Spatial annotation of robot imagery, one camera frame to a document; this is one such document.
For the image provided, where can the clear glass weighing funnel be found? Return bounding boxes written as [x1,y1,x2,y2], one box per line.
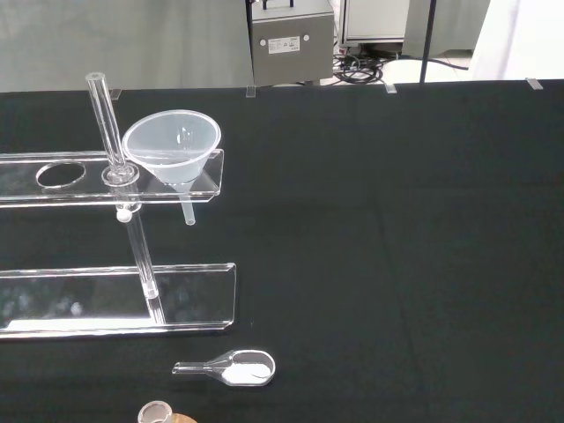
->
[171,349,277,388]

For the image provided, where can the clear acrylic funnel stand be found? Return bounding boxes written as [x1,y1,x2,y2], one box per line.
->
[0,72,238,341]

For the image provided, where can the black bench cloth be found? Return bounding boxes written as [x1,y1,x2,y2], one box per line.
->
[0,78,564,423]

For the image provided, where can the grey metal cabinet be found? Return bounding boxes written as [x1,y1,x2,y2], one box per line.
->
[245,0,337,87]

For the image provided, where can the white metal cabinet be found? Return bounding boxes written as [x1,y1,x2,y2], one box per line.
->
[338,0,409,46]

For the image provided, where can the black tripod pole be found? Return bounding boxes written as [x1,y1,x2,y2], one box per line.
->
[419,0,439,84]

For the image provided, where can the clear round-bottom flask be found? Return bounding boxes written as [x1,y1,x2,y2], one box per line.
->
[137,400,174,423]

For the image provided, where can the pale board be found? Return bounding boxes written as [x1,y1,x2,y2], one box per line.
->
[472,0,564,81]

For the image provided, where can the black floor cable bundle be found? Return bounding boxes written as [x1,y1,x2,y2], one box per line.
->
[332,42,471,85]

